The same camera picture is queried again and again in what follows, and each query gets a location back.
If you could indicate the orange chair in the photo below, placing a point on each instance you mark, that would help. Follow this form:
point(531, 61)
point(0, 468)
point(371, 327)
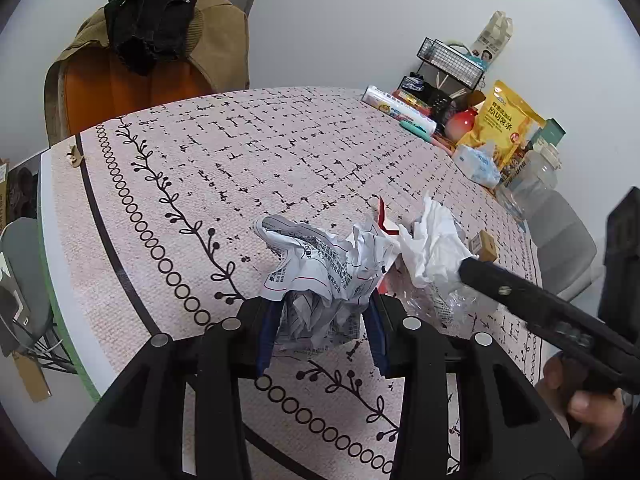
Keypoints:
point(125, 90)

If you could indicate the long white box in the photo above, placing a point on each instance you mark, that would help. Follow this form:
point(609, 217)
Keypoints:
point(395, 105)

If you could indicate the grey padded chair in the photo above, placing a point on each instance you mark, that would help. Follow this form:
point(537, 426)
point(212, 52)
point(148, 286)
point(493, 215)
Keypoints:
point(25, 260)
point(560, 240)

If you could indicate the beige paper bag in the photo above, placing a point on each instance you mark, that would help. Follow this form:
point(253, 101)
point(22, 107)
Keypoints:
point(495, 35)

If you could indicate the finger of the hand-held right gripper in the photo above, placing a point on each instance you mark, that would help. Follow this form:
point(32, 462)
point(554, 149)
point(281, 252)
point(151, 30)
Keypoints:
point(530, 305)

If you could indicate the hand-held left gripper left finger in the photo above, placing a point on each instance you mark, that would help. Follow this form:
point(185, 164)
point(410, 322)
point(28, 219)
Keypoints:
point(268, 332)

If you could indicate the printed paper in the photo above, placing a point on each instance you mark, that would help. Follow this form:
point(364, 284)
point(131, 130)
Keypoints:
point(320, 260)

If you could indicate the green box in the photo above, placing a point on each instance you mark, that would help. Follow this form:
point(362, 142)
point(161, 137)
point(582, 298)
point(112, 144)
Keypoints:
point(550, 132)

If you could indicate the patterned pink tablecloth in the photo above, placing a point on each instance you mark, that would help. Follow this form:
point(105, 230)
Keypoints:
point(225, 170)

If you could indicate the red and white packaging scrap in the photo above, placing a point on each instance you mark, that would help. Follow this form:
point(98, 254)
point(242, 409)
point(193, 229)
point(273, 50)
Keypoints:
point(384, 217)

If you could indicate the small beige clip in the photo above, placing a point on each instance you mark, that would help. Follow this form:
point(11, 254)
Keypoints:
point(75, 156)

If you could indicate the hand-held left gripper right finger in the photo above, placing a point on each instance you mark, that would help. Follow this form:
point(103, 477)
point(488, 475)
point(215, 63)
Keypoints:
point(378, 340)

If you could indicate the person's right forearm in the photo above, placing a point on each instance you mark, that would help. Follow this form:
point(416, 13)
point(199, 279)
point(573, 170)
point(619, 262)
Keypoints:
point(610, 435)

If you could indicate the red flat box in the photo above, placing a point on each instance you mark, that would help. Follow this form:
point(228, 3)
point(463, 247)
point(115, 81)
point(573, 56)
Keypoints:
point(412, 101)

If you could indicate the yellow snack bag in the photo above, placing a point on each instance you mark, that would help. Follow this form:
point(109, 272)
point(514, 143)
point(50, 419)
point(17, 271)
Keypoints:
point(505, 120)

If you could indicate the clear plastic wrapper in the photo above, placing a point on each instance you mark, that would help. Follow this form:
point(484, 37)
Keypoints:
point(445, 305)

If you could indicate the small cardboard box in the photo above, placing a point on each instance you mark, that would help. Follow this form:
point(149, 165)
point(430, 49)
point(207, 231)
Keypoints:
point(486, 247)

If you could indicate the white tissue paper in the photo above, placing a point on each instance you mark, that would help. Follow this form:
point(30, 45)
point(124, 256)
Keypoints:
point(435, 245)

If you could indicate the person's right hand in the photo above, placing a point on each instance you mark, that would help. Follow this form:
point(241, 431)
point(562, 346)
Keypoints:
point(590, 402)

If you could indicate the tan jacket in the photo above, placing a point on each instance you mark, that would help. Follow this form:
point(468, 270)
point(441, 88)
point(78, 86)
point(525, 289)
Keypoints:
point(225, 45)

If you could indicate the teal pen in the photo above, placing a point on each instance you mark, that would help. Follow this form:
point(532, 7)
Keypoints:
point(420, 130)

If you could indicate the black garment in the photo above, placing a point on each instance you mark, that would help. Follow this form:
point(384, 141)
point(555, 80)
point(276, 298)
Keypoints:
point(150, 20)

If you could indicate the teal face mask pack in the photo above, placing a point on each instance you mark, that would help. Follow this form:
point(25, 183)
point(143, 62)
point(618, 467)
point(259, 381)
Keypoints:
point(472, 60)

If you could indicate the clear plastic bottle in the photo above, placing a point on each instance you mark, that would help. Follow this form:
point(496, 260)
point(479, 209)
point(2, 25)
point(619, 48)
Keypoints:
point(530, 185)

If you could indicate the blue and white tissue pack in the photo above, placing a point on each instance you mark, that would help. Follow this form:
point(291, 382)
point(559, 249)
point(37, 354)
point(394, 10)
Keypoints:
point(477, 165)

